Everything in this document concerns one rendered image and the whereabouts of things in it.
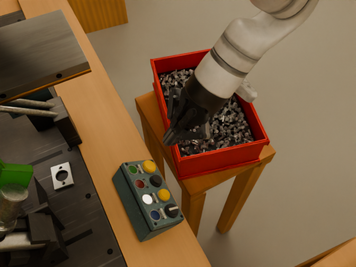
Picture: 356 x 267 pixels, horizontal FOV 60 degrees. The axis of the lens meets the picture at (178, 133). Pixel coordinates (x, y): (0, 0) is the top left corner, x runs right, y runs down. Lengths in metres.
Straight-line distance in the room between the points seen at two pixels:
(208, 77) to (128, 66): 1.66
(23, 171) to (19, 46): 0.23
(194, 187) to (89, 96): 0.35
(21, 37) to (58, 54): 0.09
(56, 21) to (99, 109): 0.24
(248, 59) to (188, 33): 1.87
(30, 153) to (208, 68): 0.46
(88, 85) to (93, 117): 0.11
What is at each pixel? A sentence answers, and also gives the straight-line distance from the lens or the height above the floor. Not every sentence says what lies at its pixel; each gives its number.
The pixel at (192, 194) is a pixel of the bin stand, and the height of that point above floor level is 0.80.
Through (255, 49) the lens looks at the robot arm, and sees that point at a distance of 0.48.
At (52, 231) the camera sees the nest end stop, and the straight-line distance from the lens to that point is 0.61.
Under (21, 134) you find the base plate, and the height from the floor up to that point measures 0.90.
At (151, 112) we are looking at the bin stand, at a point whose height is 0.80.
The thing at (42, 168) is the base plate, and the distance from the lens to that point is 0.75.
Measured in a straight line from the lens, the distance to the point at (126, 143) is 0.73.
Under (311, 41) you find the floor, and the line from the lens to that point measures 2.46.
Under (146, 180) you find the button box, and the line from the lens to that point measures 0.64.
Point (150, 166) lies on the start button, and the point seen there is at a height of 0.94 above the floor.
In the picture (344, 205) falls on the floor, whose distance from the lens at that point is 1.81.
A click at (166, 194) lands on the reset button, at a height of 0.94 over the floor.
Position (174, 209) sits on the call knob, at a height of 0.94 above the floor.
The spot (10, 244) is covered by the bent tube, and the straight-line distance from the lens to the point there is 0.60.
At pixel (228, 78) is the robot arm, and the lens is 0.49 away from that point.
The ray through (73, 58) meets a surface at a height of 1.13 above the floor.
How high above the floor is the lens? 1.52
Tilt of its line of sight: 59 degrees down
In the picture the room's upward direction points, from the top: straight up
